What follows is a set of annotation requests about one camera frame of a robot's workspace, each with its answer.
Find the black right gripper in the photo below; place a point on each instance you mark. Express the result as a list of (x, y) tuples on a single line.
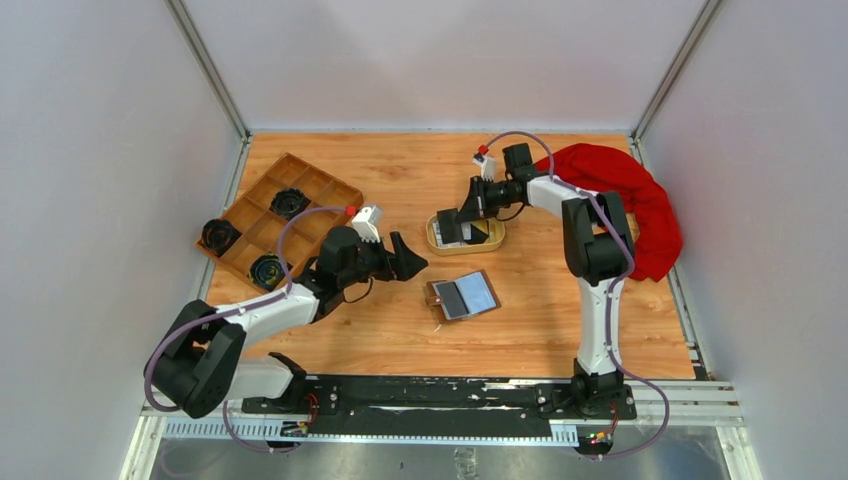
[(474, 207)]

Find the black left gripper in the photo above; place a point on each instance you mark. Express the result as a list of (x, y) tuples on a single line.
[(401, 264)]

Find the black card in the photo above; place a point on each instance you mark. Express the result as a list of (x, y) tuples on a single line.
[(450, 229), (451, 301)]

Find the beige oval tray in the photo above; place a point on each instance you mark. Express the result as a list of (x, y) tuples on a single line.
[(487, 235)]

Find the brown leather card holder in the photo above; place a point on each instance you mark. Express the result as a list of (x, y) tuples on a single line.
[(477, 291)]

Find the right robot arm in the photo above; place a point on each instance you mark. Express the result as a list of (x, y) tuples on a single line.
[(598, 250)]

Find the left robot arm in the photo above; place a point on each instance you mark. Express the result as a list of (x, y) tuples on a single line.
[(199, 364)]

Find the red cloth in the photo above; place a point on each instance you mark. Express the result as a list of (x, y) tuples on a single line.
[(603, 168)]

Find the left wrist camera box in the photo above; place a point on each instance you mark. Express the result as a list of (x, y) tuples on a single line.
[(365, 223)]

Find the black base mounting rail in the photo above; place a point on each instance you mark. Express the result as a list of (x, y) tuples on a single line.
[(451, 407)]

